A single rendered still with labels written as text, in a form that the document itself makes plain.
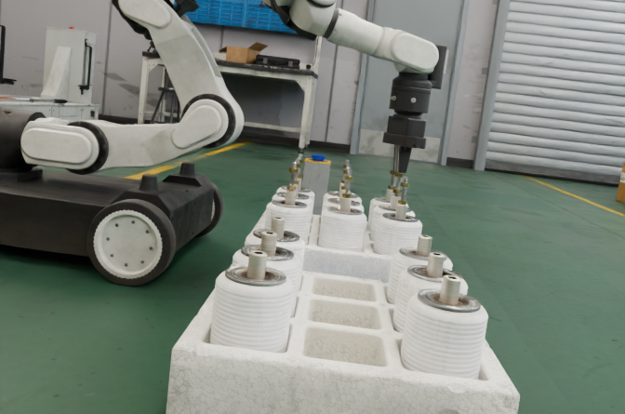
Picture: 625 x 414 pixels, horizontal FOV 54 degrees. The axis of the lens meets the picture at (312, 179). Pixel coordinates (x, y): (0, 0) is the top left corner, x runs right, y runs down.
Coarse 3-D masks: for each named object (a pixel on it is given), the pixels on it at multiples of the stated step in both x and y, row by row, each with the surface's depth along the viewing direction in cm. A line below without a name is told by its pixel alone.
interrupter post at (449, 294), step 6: (444, 276) 74; (450, 276) 74; (456, 276) 74; (444, 282) 73; (450, 282) 73; (456, 282) 73; (444, 288) 73; (450, 288) 73; (456, 288) 73; (444, 294) 73; (450, 294) 73; (456, 294) 73; (444, 300) 73; (450, 300) 73; (456, 300) 73
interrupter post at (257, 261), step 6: (252, 252) 74; (258, 252) 75; (264, 252) 75; (252, 258) 74; (258, 258) 73; (264, 258) 74; (252, 264) 74; (258, 264) 73; (264, 264) 74; (252, 270) 74; (258, 270) 74; (264, 270) 74; (252, 276) 74; (258, 276) 74; (264, 276) 75
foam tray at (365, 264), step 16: (256, 224) 140; (320, 224) 149; (368, 240) 137; (304, 256) 123; (320, 256) 123; (336, 256) 123; (352, 256) 123; (368, 256) 123; (384, 256) 124; (320, 272) 123; (336, 272) 123; (352, 272) 123; (368, 272) 123; (384, 272) 123
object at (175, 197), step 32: (0, 128) 162; (0, 160) 162; (0, 192) 148; (32, 192) 152; (64, 192) 157; (96, 192) 162; (128, 192) 145; (160, 192) 149; (192, 192) 168; (0, 224) 149; (32, 224) 148; (64, 224) 147; (192, 224) 167
